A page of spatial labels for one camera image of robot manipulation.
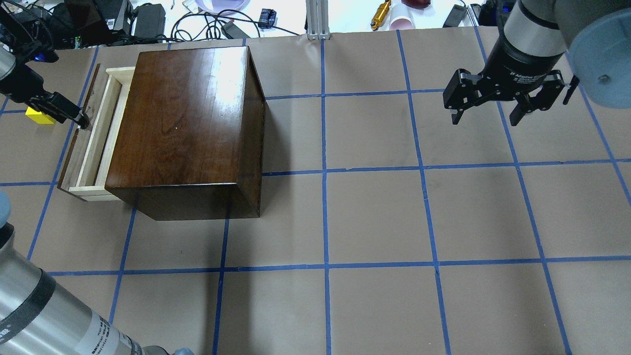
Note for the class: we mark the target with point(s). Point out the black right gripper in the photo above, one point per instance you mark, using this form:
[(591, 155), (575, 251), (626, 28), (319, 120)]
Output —
[(517, 67)]

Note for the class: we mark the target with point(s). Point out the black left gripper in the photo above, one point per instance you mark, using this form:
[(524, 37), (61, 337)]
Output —
[(20, 85)]

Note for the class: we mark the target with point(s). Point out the wooden drawer with white handle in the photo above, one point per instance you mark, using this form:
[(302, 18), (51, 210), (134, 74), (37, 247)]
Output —
[(90, 151)]

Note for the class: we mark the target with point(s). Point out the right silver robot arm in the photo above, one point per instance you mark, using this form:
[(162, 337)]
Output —
[(595, 34)]

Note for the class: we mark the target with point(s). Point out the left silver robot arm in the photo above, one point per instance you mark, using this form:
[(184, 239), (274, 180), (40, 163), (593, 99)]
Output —
[(40, 317)]

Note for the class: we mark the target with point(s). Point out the yellow block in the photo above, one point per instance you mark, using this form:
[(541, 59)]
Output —
[(39, 117)]

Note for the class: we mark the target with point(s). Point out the dark wooden drawer cabinet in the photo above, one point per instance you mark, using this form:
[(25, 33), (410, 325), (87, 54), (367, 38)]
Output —
[(190, 141)]

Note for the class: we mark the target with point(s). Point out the pink cup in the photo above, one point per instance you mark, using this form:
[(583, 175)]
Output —
[(401, 22)]

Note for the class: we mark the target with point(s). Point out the black power adapter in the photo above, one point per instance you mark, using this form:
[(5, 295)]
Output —
[(149, 20)]

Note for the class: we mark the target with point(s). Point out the yellow brass tool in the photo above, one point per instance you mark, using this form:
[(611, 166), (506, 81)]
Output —
[(380, 15)]

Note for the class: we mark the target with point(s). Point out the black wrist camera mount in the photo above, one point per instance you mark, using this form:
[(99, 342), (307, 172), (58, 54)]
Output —
[(26, 46)]

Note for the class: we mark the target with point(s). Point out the aluminium frame post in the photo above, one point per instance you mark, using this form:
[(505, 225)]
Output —
[(317, 16)]

